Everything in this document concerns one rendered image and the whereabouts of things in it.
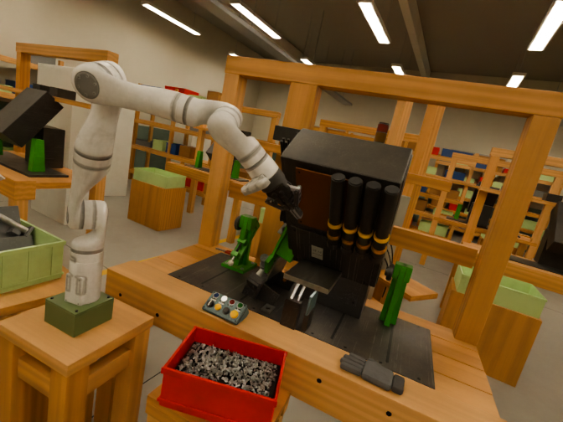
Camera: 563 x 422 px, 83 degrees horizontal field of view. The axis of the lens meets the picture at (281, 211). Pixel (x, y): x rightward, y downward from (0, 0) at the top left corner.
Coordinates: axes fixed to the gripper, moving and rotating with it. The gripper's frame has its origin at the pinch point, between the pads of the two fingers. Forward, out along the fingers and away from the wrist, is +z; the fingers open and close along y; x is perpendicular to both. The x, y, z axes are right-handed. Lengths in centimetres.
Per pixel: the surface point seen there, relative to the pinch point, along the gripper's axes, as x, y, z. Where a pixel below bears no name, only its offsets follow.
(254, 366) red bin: 32.0, 23.8, 28.6
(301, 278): 3.7, 13.8, 23.6
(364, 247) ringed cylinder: -5.5, -8.1, 23.1
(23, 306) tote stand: 43, 99, -21
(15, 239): 22, 120, -41
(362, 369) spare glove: 19, 2, 51
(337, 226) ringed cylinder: -6.4, -3.6, 13.4
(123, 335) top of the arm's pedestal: 39, 58, 2
